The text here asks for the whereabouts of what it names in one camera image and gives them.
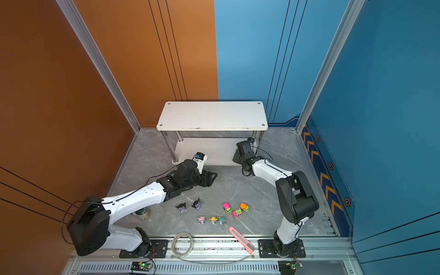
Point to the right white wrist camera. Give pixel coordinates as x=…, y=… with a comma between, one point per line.
x=251, y=140

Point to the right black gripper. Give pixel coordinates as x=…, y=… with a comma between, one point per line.
x=236, y=157

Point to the right green circuit board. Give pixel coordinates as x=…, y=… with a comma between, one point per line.
x=288, y=267

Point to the pink toy car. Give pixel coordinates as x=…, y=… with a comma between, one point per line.
x=236, y=213

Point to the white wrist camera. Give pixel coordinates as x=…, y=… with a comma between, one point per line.
x=200, y=159
x=251, y=140

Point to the white two-tier shelf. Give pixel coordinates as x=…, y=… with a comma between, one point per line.
x=207, y=117

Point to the pink utility knife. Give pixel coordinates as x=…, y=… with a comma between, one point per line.
x=249, y=247

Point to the clear coiled tube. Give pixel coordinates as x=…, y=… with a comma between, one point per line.
x=209, y=250

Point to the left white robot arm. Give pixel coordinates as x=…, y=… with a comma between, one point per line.
x=92, y=227

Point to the black purple figurine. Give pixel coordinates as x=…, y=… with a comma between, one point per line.
x=182, y=207
x=196, y=204

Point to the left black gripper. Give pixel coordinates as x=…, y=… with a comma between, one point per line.
x=208, y=181

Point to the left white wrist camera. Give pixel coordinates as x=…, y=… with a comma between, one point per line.
x=200, y=159

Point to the left green circuit board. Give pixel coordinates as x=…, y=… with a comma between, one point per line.
x=142, y=266

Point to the pink green toy truck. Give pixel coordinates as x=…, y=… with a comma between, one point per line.
x=227, y=208

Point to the yellow small figurine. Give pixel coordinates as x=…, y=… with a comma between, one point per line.
x=213, y=220

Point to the green circuit board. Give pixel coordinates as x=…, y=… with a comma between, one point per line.
x=288, y=267
x=142, y=266

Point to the pink small figurine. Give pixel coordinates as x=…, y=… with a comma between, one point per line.
x=201, y=220

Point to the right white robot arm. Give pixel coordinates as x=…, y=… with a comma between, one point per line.
x=297, y=199

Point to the orange green toy car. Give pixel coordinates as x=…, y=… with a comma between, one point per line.
x=244, y=207

